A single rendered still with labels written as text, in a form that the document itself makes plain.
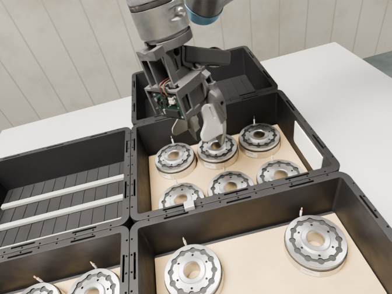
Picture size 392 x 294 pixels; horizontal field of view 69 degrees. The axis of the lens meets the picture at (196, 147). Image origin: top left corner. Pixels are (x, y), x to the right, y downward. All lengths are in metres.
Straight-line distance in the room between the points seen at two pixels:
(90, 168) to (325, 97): 0.85
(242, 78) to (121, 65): 1.36
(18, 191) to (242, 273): 0.64
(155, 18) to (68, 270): 0.49
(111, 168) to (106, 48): 1.49
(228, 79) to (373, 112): 0.49
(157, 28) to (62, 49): 1.87
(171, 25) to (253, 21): 1.93
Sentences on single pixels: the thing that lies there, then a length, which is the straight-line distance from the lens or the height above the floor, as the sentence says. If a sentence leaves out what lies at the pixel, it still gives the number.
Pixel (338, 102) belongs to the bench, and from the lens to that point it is 1.14.
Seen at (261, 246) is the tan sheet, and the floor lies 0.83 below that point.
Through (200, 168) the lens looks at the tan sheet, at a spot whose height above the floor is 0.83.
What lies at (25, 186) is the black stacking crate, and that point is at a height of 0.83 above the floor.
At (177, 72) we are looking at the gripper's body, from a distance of 0.44.
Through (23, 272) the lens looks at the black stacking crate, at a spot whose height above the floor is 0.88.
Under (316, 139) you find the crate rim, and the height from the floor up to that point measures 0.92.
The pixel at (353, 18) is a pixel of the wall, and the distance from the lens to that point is 2.74.
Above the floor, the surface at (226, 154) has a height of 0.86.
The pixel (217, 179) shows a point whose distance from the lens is 0.64.
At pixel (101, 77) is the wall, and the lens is 2.30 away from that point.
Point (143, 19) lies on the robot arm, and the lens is 0.41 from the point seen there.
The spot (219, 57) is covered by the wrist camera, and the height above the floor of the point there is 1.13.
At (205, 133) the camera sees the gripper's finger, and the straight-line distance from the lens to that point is 0.47.
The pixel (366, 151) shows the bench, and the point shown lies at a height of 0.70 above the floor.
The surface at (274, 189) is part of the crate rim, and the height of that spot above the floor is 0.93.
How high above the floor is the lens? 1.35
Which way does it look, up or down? 42 degrees down
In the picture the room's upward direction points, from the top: 14 degrees counter-clockwise
